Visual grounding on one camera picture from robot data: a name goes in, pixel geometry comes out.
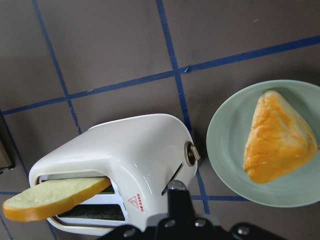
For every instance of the triangular bread on plate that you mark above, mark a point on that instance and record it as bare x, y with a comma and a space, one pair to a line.
280, 141

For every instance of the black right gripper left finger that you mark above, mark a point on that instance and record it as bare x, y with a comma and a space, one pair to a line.
168, 227

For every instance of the toast slice in toaster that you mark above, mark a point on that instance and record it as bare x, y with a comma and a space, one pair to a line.
52, 197

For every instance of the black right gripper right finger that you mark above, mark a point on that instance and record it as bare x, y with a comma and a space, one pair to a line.
194, 226

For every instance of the green plate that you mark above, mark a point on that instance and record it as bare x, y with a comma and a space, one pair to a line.
228, 132

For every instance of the white two-slot toaster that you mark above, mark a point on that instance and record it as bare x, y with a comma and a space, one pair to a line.
140, 155

